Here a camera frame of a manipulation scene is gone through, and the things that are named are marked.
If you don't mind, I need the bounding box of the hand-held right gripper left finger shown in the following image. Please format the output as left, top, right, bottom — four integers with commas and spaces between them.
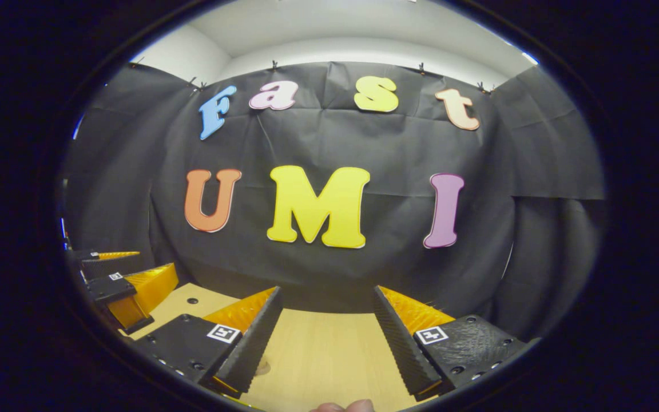
131, 286, 284, 400

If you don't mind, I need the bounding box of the black backdrop cloth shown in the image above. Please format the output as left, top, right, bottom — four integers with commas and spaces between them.
61, 60, 608, 344

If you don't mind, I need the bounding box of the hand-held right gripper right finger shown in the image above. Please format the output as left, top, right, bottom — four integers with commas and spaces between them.
372, 284, 541, 402

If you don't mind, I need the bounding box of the wooden desktop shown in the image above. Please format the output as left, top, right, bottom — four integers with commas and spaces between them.
118, 282, 439, 412

